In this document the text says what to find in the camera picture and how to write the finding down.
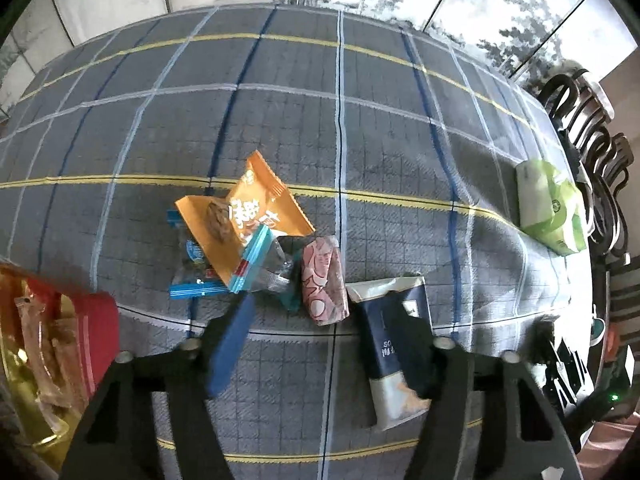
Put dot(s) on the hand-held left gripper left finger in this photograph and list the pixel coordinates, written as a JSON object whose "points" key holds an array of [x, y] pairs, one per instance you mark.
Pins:
{"points": [[230, 350]]}

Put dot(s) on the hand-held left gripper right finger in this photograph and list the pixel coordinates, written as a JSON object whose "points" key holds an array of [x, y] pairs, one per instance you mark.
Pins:
{"points": [[417, 360]]}

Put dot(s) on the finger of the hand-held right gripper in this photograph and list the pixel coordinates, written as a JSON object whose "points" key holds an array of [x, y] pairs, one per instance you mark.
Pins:
{"points": [[547, 340], [567, 380]]}

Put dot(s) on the navy and white cracker packet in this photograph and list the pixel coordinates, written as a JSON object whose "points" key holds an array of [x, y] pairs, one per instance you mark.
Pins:
{"points": [[385, 330]]}

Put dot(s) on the red and gold tin box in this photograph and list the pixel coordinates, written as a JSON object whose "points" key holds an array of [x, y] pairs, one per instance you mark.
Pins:
{"points": [[97, 330]]}

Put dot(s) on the orange snack packet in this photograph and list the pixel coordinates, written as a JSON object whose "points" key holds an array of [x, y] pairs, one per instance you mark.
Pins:
{"points": [[255, 210]]}

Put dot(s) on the clear packet of orange snacks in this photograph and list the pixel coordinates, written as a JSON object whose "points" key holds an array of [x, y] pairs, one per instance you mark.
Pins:
{"points": [[35, 350]]}

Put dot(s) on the clear blue candy packet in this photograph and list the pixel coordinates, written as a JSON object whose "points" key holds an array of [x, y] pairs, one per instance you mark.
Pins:
{"points": [[195, 272], [272, 267]]}

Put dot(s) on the pink patterned snack packet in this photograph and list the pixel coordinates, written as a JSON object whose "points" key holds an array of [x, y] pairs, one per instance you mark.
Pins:
{"points": [[322, 280]]}

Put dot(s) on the green tissue pack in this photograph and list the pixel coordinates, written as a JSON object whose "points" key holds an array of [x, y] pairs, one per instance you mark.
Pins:
{"points": [[550, 210]]}

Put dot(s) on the clear packet of fried twists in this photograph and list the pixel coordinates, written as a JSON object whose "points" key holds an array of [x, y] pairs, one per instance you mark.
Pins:
{"points": [[67, 360]]}

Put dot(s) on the dark wooden chair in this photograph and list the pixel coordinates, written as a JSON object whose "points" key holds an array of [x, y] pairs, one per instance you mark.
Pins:
{"points": [[575, 105], [612, 185]]}

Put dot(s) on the grey plaid tablecloth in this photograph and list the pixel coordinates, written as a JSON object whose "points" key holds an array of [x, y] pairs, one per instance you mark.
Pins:
{"points": [[350, 135]]}

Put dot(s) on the painted folding screen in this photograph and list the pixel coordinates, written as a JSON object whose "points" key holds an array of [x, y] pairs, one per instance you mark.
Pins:
{"points": [[475, 0]]}

